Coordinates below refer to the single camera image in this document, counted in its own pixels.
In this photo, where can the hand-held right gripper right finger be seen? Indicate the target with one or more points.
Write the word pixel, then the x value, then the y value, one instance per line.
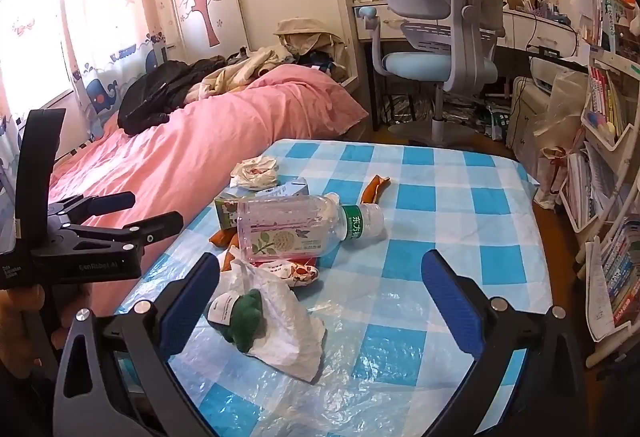
pixel 452 304

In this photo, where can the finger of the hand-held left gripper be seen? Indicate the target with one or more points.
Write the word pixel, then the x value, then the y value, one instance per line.
pixel 160 223
pixel 117 203

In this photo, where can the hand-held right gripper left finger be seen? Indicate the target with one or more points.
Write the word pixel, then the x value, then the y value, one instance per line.
pixel 192 304

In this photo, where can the dark green lump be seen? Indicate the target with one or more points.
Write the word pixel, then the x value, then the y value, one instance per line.
pixel 247 322

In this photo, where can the green blue drink carton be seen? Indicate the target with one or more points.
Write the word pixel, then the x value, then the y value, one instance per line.
pixel 227 212

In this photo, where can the white plastic bag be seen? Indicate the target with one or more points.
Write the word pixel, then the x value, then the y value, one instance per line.
pixel 290 332

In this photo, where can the tissue red print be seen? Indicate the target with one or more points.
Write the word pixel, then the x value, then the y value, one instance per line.
pixel 255 172

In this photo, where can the white red patterned wrapper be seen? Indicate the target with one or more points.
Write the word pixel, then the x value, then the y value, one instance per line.
pixel 300 273

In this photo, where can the clear plastic bottle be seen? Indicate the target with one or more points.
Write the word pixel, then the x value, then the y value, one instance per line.
pixel 280 227

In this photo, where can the person's left hand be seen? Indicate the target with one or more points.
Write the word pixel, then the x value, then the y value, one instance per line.
pixel 15 317

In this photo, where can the pink blanket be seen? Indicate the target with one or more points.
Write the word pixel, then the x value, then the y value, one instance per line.
pixel 200 142

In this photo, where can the blue checked plastic tablecloth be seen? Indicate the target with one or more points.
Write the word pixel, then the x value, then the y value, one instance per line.
pixel 425 217

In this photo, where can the black jacket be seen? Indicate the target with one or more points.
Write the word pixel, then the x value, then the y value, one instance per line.
pixel 160 97

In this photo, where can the white tote bag red ribbon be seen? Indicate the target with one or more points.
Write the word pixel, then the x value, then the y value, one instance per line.
pixel 552 172

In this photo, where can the stack of books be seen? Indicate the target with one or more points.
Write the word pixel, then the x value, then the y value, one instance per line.
pixel 617 277

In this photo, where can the beige crumpled clothes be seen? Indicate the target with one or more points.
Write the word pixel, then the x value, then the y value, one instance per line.
pixel 240 69

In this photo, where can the white storage box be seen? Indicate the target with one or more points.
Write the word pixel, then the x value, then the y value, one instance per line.
pixel 525 132

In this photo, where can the white book rack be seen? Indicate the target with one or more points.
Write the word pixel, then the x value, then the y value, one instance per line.
pixel 597 133

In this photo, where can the clear plastic bag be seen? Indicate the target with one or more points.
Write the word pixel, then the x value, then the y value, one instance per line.
pixel 565 107

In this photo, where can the dark blue garment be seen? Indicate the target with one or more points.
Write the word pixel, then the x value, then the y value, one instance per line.
pixel 322 62

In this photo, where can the beige cloth bag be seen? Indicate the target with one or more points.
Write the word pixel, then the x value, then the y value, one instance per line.
pixel 305 29

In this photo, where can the white printer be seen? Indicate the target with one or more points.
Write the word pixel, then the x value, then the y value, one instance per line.
pixel 545 72

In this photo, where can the row of upright books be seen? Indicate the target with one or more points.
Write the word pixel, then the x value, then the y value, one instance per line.
pixel 607 97

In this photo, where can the white desk with drawers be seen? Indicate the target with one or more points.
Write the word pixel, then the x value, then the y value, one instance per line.
pixel 520 29

